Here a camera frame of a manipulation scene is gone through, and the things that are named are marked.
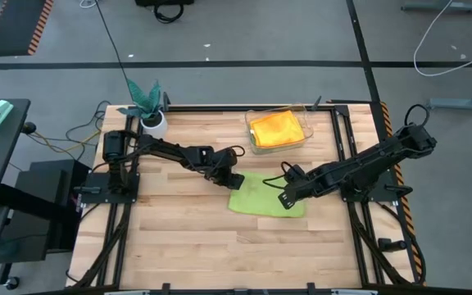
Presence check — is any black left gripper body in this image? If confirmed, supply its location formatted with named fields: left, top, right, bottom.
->
left=197, top=146, right=239, bottom=185

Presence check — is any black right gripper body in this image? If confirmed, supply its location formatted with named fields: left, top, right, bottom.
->
left=280, top=171, right=327, bottom=200

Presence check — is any lime microfiber towel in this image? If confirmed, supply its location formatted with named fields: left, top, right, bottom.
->
left=227, top=170, right=306, bottom=219

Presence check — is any clear plastic bin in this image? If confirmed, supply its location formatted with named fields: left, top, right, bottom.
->
left=243, top=102, right=315, bottom=156

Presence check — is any orange microfiber towel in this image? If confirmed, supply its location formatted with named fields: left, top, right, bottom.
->
left=249, top=109, right=306, bottom=148

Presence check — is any white plant pot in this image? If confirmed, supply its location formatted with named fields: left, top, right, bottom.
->
left=140, top=109, right=169, bottom=138

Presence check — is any orange black hazard strip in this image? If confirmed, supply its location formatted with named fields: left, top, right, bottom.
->
left=378, top=101, right=425, bottom=287

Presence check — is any green snake plant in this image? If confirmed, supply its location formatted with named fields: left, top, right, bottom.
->
left=116, top=78, right=163, bottom=122

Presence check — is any black floor tape strip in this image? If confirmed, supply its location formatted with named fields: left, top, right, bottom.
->
left=344, top=0, right=381, bottom=103
left=0, top=60, right=472, bottom=70

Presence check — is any grey metal stand foot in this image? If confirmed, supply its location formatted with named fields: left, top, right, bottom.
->
left=401, top=0, right=472, bottom=12
left=426, top=81, right=472, bottom=111

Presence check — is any black equipment cabinet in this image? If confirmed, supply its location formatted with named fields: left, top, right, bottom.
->
left=0, top=159, right=92, bottom=263

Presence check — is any black hazard-edged floor mat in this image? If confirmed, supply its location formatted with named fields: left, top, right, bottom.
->
left=0, top=0, right=55, bottom=57

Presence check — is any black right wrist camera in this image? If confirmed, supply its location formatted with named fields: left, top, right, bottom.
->
left=285, top=162, right=307, bottom=182

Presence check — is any black aluminium table frame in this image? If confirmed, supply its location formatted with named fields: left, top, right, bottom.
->
left=66, top=100, right=428, bottom=295

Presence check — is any black cylindrical post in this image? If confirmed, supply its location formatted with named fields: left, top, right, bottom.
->
left=378, top=238, right=408, bottom=252

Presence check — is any black floor cable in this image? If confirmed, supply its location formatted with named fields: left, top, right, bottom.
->
left=66, top=100, right=112, bottom=161

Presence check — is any black cable loop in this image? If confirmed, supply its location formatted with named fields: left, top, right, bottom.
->
left=153, top=3, right=184, bottom=25

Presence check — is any black hanging cable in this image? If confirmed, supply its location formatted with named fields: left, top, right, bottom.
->
left=94, top=0, right=129, bottom=82

